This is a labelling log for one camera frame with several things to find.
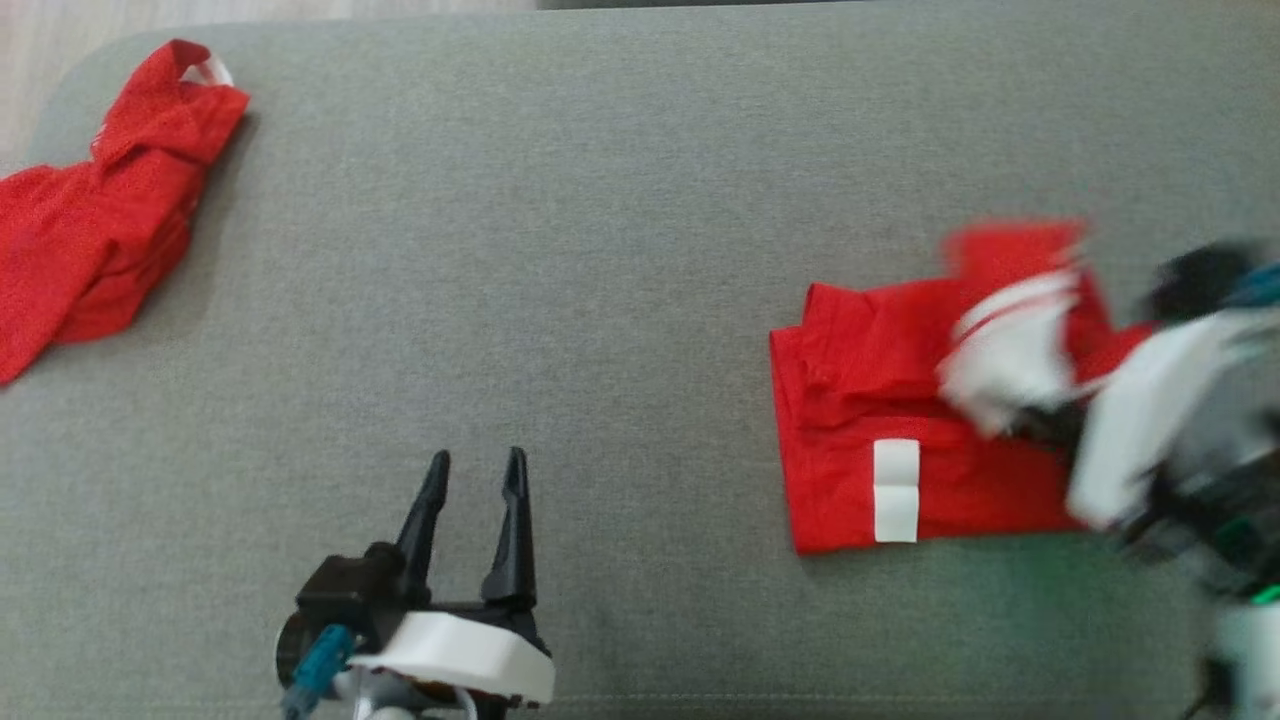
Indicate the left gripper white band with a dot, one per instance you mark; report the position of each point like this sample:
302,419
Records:
470,650

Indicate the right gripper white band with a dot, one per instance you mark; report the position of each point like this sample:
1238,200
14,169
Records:
1140,420

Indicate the red basketball jersey number 23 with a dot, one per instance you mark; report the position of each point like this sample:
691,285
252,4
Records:
850,400

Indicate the red shorts with white stripe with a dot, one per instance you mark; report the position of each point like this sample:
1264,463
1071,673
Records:
90,230

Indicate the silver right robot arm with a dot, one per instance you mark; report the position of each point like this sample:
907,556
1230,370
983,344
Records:
1230,520

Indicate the grey fabric sofa seat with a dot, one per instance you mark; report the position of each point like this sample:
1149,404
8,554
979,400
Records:
550,250

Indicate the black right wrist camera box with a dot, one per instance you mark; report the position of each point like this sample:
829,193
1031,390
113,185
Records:
1200,275

